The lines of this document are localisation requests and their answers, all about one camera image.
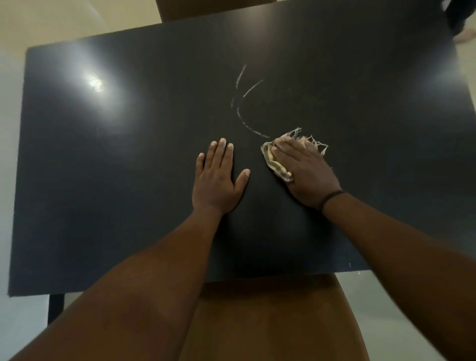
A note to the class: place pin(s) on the person's left hand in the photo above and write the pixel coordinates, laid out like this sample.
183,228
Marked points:
215,186

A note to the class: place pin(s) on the person's right hand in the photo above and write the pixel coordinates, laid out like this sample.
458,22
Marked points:
312,174

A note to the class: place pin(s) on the striped fringed cloth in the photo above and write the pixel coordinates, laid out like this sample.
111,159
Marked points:
273,165

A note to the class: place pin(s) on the tan moulded chair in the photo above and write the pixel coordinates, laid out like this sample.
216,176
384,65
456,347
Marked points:
208,7
275,323

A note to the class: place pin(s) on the person's right forearm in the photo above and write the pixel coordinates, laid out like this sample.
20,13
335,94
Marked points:
409,267

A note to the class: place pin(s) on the person's left forearm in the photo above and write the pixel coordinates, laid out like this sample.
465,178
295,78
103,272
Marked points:
126,297

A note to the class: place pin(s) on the black wristband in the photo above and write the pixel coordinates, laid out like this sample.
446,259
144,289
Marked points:
332,195

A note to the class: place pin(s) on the black chalk-marked table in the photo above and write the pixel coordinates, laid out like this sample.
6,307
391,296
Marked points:
130,186

